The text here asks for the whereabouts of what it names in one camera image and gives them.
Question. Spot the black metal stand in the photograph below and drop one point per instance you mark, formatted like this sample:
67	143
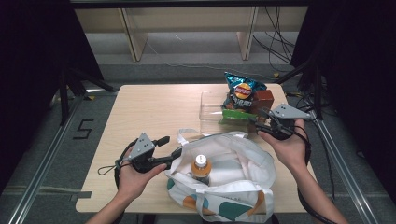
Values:
63	99
317	90

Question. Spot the person's right hand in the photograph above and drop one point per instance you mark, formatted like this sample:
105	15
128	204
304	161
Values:
291	152

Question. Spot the black curtain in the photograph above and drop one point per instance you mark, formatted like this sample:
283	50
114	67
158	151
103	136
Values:
34	77
361	68

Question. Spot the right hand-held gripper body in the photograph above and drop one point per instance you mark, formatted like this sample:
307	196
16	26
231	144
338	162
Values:
288	112

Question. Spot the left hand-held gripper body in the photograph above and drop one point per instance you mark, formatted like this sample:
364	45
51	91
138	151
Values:
142	147

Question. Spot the light wooden bench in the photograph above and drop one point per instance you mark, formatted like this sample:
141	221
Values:
135	37

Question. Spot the white-capped orange label bottle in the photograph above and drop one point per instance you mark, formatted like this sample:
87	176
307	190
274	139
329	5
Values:
200	168

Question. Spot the clear plastic tray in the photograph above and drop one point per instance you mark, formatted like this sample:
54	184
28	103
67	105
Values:
211	109

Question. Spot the metal floor rail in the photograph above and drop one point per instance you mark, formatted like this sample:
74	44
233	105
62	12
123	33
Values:
40	174
345	177

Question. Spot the blue chip bag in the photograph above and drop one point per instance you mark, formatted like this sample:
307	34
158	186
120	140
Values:
243	91

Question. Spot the white patterned tote bag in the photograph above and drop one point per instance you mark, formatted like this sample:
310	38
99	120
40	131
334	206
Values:
236	199

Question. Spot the brown box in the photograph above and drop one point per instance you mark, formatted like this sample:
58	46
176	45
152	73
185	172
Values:
263	99

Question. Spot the person's left hand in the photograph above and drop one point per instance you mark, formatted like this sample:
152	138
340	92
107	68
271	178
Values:
134	183

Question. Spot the green snack packet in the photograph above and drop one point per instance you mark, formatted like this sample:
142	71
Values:
236	115

